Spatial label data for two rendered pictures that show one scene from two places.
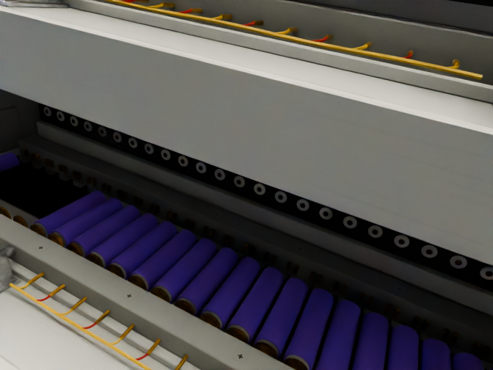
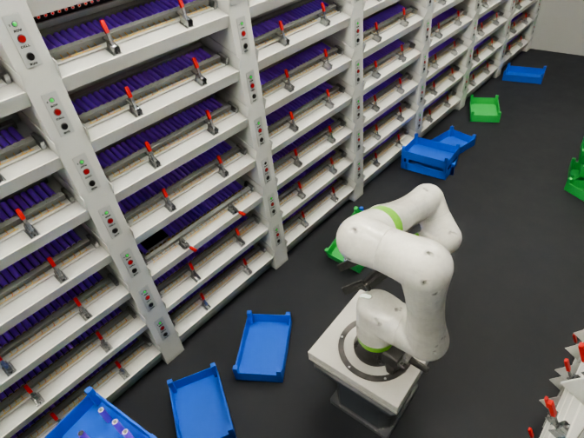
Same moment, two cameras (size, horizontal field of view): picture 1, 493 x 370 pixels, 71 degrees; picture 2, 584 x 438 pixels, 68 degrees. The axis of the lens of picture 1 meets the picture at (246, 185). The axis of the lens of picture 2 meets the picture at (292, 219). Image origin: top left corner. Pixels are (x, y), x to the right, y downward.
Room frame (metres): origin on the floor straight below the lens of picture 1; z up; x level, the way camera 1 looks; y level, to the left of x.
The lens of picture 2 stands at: (-0.80, 1.11, 1.64)
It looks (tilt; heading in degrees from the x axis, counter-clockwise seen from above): 39 degrees down; 298
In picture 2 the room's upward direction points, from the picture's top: 8 degrees counter-clockwise
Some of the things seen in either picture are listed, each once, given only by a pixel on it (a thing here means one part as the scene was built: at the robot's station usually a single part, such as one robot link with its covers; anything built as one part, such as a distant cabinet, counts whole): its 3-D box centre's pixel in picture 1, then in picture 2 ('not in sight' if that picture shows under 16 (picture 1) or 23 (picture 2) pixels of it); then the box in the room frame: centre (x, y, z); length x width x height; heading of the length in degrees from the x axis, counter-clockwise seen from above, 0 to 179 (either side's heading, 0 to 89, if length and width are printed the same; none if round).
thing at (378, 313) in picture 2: not in sight; (380, 321); (-0.61, 0.26, 0.48); 0.16 x 0.13 x 0.19; 165
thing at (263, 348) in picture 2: not in sight; (263, 344); (-0.10, 0.21, 0.04); 0.30 x 0.20 x 0.08; 106
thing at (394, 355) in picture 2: not in sight; (389, 351); (-0.65, 0.27, 0.35); 0.26 x 0.15 x 0.06; 161
